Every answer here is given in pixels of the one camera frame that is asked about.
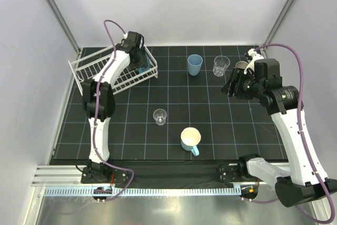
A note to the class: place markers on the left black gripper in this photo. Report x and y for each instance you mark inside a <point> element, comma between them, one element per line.
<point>142,62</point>

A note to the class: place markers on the right aluminium frame post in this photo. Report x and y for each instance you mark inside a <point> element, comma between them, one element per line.
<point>279,20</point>

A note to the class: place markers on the small clear glass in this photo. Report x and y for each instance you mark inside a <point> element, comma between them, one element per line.
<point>160,116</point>

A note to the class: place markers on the light blue hexagonal mug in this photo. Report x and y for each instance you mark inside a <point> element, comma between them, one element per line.
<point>190,138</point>

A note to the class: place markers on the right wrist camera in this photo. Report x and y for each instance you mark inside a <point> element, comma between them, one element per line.
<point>252,57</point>

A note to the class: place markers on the light blue plastic tumbler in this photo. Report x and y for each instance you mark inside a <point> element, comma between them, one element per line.
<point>194,64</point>

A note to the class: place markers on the metal cup with brown base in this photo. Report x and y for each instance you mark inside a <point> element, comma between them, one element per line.
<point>242,65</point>

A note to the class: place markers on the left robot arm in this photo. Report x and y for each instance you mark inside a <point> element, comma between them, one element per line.
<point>98,98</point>

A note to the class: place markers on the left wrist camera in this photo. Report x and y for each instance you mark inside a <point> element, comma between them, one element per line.
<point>134,37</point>

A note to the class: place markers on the left aluminium frame post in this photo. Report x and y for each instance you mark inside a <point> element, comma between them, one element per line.
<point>63,24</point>

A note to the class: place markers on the tall clear glass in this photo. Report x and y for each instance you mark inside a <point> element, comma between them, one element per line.
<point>220,65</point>

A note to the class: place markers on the aluminium frame post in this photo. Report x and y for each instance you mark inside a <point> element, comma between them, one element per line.
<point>279,20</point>
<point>63,24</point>

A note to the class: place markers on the aluminium front rail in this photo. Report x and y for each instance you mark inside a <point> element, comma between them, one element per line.
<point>65,181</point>

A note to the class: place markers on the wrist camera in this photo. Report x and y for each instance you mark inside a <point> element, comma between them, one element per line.
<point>252,57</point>
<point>134,37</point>

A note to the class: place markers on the black grid mat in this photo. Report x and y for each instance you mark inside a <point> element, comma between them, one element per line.
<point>229,128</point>

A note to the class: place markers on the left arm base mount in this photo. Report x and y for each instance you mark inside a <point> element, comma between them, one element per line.
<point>100,173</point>

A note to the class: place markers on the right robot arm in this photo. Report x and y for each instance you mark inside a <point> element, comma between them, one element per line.
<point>306,179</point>

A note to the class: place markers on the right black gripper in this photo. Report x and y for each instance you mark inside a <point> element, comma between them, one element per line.
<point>237,76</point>

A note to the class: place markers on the white wire dish rack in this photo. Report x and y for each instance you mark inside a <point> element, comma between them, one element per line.
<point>118,75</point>

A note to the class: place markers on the blue floral mug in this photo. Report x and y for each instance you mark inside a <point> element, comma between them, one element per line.
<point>144,68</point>

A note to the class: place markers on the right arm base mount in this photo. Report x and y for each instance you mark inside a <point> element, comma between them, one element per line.
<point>228,172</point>

